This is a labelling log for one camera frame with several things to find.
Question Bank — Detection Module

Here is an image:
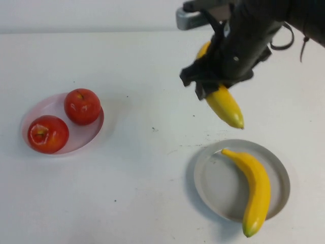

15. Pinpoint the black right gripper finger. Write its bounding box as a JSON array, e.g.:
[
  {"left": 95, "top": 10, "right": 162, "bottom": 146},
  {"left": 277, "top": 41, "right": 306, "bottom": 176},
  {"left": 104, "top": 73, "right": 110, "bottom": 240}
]
[
  {"left": 179, "top": 60, "right": 204, "bottom": 88},
  {"left": 194, "top": 81, "right": 222, "bottom": 102}
]

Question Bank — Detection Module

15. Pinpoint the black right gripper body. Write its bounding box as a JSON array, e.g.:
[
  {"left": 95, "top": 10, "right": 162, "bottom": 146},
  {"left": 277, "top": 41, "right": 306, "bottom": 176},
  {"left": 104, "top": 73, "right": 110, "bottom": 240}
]
[{"left": 195, "top": 0, "right": 289, "bottom": 88}]

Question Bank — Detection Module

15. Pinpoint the yellow plastic banana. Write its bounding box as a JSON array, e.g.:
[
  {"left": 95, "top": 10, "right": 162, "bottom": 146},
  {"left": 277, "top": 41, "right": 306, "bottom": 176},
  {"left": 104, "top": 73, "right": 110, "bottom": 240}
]
[
  {"left": 197, "top": 40, "right": 245, "bottom": 130},
  {"left": 220, "top": 148, "right": 272, "bottom": 238}
]

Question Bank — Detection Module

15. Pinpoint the red plastic apple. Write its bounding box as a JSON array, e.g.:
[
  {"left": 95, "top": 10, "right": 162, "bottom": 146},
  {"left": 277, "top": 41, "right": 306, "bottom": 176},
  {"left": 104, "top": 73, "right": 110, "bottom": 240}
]
[
  {"left": 27, "top": 114, "right": 70, "bottom": 155},
  {"left": 63, "top": 88, "right": 102, "bottom": 126}
]

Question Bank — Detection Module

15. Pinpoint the grey round plate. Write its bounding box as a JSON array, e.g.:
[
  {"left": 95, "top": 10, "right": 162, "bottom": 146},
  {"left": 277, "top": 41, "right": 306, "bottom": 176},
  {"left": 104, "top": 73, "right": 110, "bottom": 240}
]
[{"left": 193, "top": 139, "right": 291, "bottom": 221}]

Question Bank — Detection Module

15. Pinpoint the pink round plate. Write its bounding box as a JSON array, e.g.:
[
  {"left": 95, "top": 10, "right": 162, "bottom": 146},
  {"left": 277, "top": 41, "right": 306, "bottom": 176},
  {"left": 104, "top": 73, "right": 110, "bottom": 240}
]
[{"left": 20, "top": 93, "right": 105, "bottom": 155}]

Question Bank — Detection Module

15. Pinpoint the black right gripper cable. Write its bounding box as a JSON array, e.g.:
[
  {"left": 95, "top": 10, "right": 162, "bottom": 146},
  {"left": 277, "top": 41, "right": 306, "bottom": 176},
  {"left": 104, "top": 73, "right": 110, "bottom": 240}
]
[{"left": 269, "top": 22, "right": 295, "bottom": 51}]

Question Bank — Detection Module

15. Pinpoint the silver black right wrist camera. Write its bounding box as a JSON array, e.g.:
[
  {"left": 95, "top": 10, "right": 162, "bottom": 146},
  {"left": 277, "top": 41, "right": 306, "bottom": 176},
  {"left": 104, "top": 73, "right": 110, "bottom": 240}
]
[{"left": 176, "top": 0, "right": 231, "bottom": 31}]

